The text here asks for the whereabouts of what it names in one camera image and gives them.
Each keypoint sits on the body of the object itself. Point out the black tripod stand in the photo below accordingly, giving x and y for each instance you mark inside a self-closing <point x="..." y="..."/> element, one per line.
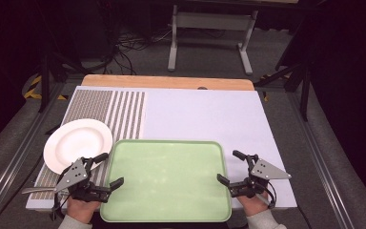
<point x="303" y="86"/>
<point x="46" y="79"/>

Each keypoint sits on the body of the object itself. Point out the person's right hand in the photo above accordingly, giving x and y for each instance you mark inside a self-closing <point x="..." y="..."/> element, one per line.
<point x="253" y="205"/>

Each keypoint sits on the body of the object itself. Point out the grey metal stand frame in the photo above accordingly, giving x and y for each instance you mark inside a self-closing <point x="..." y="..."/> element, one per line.
<point x="214" y="21"/>

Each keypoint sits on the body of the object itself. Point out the striped woven placemat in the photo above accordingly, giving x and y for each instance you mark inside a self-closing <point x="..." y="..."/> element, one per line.
<point x="90" y="105"/>

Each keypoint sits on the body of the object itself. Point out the grey aluminium rail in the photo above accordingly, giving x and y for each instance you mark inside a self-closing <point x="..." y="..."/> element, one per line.
<point x="322" y="165"/>
<point x="12" y="165"/>

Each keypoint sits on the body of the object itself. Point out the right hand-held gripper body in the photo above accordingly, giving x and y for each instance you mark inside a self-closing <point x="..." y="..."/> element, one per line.
<point x="267" y="171"/>

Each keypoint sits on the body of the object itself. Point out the white table mat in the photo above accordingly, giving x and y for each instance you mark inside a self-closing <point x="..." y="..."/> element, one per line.
<point x="203" y="117"/>

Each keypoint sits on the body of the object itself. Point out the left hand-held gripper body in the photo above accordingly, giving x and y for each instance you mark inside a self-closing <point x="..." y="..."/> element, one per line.
<point x="73" y="175"/>

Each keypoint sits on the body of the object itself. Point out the green plastic tray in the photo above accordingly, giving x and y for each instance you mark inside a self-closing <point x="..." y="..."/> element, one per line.
<point x="166" y="181"/>

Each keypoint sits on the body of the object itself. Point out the white round plate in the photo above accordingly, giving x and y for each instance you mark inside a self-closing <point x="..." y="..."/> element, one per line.
<point x="76" y="143"/>

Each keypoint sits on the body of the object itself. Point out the person's left hand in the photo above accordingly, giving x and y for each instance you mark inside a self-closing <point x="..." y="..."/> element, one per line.
<point x="82" y="210"/>

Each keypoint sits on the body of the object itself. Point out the yellow black hazard tape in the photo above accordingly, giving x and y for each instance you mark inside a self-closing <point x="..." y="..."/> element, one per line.
<point x="33" y="89"/>
<point x="265" y="95"/>

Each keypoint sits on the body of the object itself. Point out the silver metal utensil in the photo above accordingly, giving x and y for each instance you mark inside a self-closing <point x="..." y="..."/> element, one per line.
<point x="38" y="190"/>

